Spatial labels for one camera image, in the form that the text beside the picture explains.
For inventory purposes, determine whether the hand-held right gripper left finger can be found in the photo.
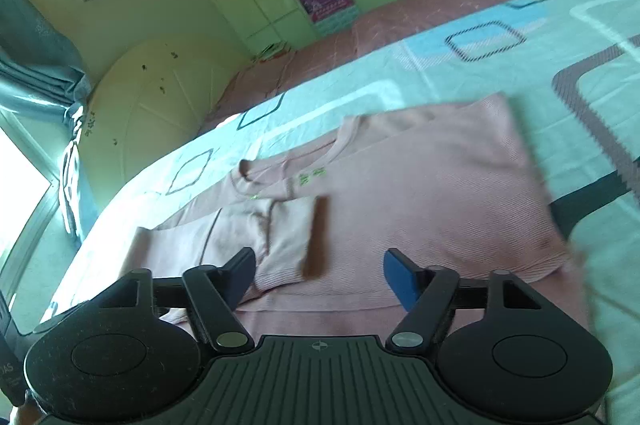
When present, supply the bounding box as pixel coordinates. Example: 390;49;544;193
89;247;258;352

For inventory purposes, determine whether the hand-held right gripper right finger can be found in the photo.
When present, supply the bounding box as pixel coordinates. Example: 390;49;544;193
383;248;549;350

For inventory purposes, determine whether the pink shirt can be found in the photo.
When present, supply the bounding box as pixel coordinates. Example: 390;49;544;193
117;92;593;341

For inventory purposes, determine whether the window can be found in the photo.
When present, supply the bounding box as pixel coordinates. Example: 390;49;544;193
0;110;61;301

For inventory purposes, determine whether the cream bed headboard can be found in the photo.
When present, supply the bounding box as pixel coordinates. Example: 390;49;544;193
82;34;251;211

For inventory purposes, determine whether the patterned light blue bed sheet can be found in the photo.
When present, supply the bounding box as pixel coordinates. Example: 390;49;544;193
40;0;640;425

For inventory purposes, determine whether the pink bed sheet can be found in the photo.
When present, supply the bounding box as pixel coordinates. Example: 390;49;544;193
197;0;556;136

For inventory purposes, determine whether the blue curtain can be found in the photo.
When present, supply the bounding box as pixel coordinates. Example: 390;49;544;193
0;0;101;241

